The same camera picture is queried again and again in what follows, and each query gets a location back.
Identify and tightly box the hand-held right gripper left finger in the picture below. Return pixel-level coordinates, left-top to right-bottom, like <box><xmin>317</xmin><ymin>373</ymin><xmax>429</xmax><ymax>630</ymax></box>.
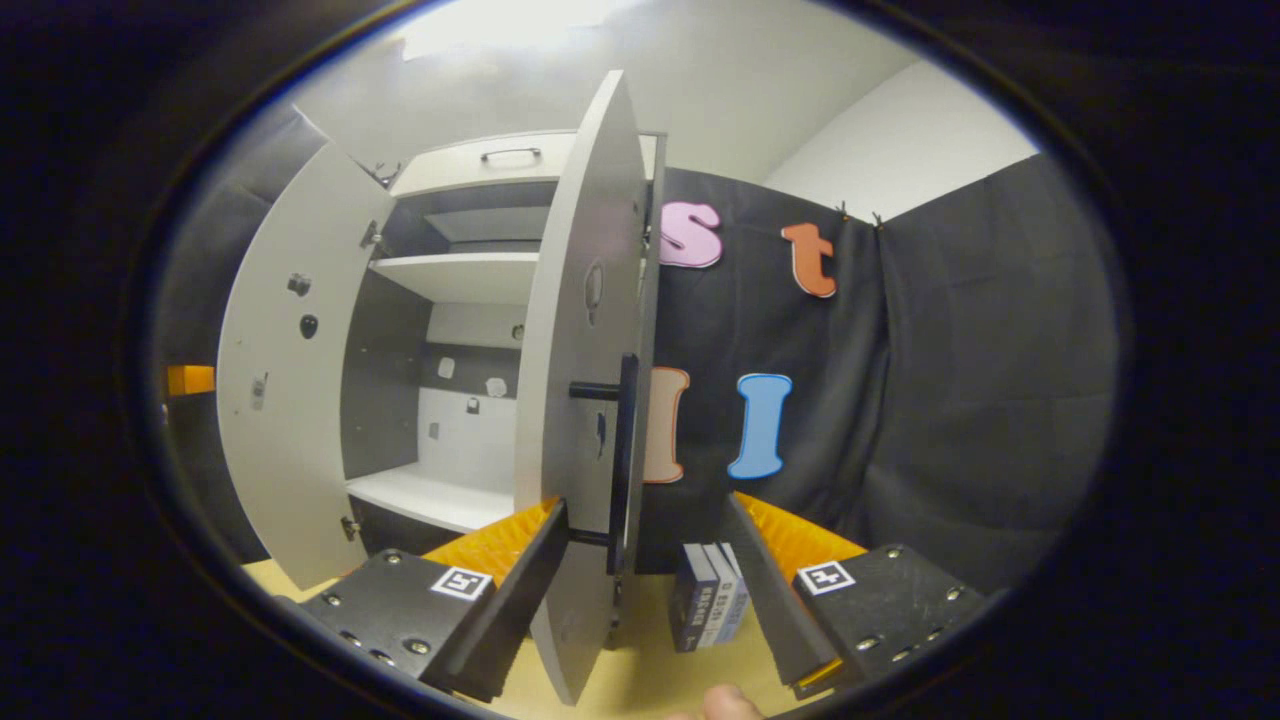
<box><xmin>300</xmin><ymin>498</ymin><xmax>569</xmax><ymax>701</ymax></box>

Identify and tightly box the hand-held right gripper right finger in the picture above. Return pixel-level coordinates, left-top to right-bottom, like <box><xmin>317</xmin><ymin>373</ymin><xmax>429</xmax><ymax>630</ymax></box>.
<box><xmin>722</xmin><ymin>490</ymin><xmax>991</xmax><ymax>699</ymax></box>

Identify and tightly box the white cabinet door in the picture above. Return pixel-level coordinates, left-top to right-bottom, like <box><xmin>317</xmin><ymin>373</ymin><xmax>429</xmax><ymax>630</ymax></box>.
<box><xmin>515</xmin><ymin>70</ymin><xmax>666</xmax><ymax>706</ymax></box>
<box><xmin>217</xmin><ymin>140</ymin><xmax>396</xmax><ymax>591</ymax></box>

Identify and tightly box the white and grey cabinet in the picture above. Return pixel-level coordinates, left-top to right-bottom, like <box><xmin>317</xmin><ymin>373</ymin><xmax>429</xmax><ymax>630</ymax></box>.
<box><xmin>340</xmin><ymin>130</ymin><xmax>669</xmax><ymax>576</ymax></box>

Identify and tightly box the white cabinet shelf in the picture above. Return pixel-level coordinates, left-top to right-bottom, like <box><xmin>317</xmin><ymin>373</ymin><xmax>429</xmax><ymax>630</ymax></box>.
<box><xmin>370</xmin><ymin>252</ymin><xmax>541</xmax><ymax>306</ymax></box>

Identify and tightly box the white cabinet drawer front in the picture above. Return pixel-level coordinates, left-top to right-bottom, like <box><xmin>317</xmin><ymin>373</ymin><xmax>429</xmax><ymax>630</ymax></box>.
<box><xmin>390</xmin><ymin>133</ymin><xmax>661</xmax><ymax>198</ymax></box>

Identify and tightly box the grey white book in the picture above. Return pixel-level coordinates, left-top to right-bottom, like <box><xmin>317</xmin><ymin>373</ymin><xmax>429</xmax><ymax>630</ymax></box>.
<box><xmin>702</xmin><ymin>545</ymin><xmax>737</xmax><ymax>648</ymax></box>

